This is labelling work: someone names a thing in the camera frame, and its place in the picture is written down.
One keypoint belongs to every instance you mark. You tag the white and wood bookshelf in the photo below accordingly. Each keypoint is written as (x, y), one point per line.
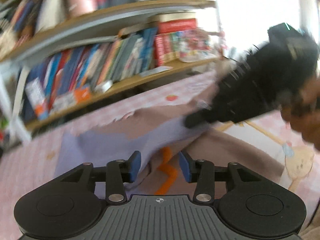
(32, 30)

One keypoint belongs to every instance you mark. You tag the row of leaning books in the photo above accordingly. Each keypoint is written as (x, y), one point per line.
(90, 64)

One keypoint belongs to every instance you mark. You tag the white blue orange box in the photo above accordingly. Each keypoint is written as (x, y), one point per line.
(37, 99)

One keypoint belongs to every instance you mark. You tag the purple and mauve sweater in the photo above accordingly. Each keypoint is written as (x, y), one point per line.
(159, 135)

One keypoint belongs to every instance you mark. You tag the pink checkered cartoon tablecloth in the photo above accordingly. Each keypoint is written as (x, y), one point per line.
(31, 165)

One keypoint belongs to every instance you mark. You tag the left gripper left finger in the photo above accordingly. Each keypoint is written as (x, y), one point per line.
(119, 172)

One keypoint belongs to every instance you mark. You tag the red thick dictionary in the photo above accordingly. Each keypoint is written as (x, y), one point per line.
(173, 22)

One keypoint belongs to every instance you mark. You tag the person's right hand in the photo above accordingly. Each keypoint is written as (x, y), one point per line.
(303, 119)

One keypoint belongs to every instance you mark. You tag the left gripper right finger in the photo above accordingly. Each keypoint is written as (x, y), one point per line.
(202, 173)

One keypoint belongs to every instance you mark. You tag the white orange flat box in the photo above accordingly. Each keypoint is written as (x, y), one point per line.
(71, 99)

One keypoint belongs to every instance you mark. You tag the white charger block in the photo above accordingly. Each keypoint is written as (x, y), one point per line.
(103, 87)

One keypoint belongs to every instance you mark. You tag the colourful origami star jar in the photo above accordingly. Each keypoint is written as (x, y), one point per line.
(196, 45)

